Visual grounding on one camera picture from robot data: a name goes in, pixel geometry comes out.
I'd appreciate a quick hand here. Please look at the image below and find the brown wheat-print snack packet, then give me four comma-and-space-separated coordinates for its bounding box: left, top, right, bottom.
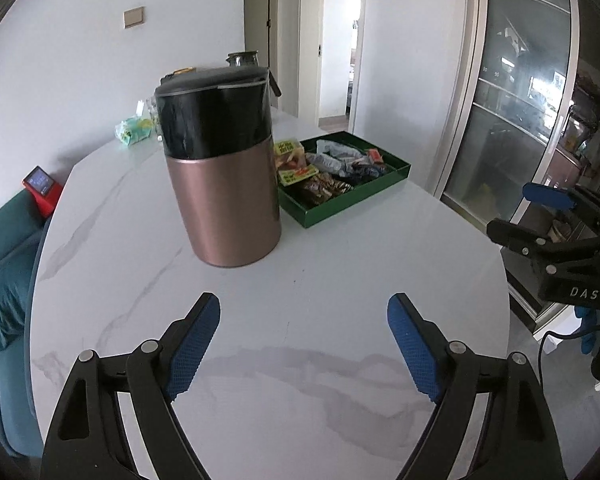
300, 172, 355, 206

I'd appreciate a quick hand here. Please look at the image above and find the black snack packet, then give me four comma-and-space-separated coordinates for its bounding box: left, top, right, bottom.
342, 164, 388, 187

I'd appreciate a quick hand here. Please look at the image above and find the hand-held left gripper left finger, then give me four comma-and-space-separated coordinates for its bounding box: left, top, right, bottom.
39, 291, 222, 480

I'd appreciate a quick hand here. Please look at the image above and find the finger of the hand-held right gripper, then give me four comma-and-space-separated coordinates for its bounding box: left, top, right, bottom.
486, 218, 600, 275
522, 182, 600, 233

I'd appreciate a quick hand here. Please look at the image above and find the sliding glass door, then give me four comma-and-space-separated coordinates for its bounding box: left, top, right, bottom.
432, 0, 600, 331

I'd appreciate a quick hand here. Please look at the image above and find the green tray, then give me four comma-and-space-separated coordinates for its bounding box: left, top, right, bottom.
275, 131, 412, 229

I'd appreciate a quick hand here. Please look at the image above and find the white snack packet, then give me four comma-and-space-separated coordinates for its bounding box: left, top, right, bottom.
316, 139, 366, 173

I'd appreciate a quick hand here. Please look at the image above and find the teal sofa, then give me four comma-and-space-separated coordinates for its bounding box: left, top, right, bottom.
0, 190, 46, 456

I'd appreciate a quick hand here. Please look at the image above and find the grey glass pitcher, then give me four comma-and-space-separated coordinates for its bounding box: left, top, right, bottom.
226, 50, 282, 99

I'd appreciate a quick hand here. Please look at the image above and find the black cable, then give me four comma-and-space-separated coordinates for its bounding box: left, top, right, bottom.
537, 327, 588, 396

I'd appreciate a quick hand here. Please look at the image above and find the red smart display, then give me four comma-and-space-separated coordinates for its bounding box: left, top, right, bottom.
22, 165, 64, 218

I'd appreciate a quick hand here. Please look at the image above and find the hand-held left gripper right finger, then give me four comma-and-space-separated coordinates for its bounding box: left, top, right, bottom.
386, 292, 568, 480

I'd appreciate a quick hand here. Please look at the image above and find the clear glass mug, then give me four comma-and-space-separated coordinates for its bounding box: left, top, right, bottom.
136, 97, 160, 128

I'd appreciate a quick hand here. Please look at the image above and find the copper trash can black lid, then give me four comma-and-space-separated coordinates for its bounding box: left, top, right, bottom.
154, 65, 282, 268

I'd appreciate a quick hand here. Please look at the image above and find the clear snack bag yellow label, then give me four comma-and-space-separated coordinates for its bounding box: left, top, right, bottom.
272, 140, 322, 187

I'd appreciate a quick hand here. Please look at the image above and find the person's right hand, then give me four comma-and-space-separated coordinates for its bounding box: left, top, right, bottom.
575, 307, 600, 356

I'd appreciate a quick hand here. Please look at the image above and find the green tissue pack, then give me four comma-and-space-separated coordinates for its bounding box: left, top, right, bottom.
115, 116, 156, 148

